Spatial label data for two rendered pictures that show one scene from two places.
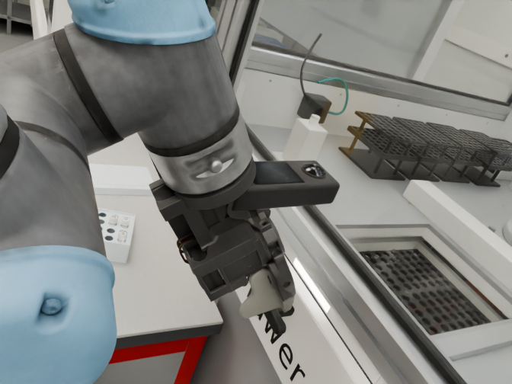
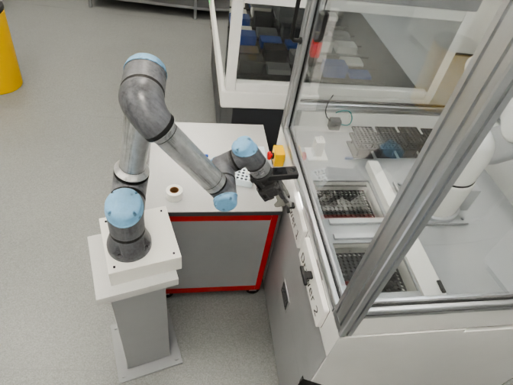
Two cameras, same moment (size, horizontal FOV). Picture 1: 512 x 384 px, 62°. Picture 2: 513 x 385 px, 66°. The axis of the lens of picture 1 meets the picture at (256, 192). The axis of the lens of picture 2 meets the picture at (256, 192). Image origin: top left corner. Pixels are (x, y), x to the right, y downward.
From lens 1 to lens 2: 107 cm
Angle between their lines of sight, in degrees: 23
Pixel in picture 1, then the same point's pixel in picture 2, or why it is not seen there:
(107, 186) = not seen: hidden behind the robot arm
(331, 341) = (300, 215)
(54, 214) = (230, 188)
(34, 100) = (227, 166)
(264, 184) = (275, 175)
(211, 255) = (262, 191)
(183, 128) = (252, 167)
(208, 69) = (256, 158)
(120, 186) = not seen: hidden behind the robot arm
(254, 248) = (273, 189)
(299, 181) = (285, 173)
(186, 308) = (270, 205)
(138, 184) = not seen: hidden behind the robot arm
